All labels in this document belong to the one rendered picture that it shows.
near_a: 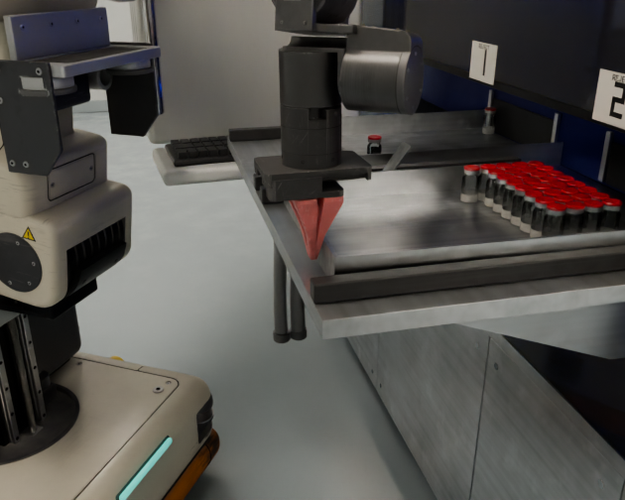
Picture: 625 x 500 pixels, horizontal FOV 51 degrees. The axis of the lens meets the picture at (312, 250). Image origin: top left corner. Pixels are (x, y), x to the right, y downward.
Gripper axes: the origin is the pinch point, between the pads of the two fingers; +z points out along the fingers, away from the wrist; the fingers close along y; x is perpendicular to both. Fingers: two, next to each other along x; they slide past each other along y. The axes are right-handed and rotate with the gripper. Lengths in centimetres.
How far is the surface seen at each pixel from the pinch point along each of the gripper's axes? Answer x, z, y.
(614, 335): -2.6, 13.9, 35.8
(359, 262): -5.7, -0.7, 3.1
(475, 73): 43, -10, 39
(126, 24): 545, 12, -23
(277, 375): 112, 89, 16
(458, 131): 51, 1, 41
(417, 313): -10.9, 2.7, 6.9
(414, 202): 15.8, 1.7, 17.5
